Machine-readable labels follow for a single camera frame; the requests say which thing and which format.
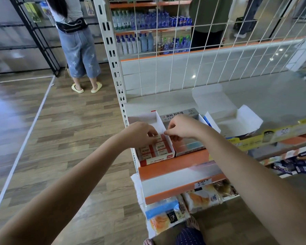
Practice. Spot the person's left hand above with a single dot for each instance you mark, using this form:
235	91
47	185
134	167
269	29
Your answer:
138	134

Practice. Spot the person's right hand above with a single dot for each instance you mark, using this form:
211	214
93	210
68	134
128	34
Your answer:
188	127

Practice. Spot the box of pink-blue erasers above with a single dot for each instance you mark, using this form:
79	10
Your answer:
188	146

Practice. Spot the red eraser display box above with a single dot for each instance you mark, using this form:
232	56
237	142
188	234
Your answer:
155	150

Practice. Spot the blue white eraser box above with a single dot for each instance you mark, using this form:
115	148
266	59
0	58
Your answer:
222	107

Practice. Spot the person's right forearm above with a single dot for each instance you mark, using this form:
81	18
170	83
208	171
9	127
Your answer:
265	186

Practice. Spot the person's left forearm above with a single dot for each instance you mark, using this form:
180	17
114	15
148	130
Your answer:
61	196

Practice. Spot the person's right foot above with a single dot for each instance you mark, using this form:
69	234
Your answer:
193	222

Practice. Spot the white orange metal shelf unit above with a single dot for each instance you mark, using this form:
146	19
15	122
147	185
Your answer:
285	99

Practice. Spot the blue orange snack packet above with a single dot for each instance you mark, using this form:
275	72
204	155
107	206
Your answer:
166	216

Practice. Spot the yellow price label strip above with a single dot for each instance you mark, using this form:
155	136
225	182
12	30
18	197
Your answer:
275	134

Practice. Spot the row of blue bottles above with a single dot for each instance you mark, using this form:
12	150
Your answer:
143	33

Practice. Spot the row of dark snack packets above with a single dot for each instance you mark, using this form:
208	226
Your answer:
293	163

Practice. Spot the black metal rack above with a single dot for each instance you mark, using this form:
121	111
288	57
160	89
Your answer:
20	33

